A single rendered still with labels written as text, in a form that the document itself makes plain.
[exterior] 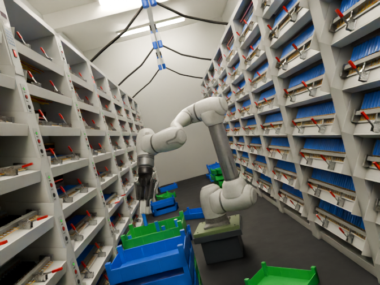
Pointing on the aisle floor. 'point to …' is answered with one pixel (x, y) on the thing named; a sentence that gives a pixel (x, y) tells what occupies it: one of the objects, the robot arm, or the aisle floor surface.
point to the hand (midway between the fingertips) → (144, 207)
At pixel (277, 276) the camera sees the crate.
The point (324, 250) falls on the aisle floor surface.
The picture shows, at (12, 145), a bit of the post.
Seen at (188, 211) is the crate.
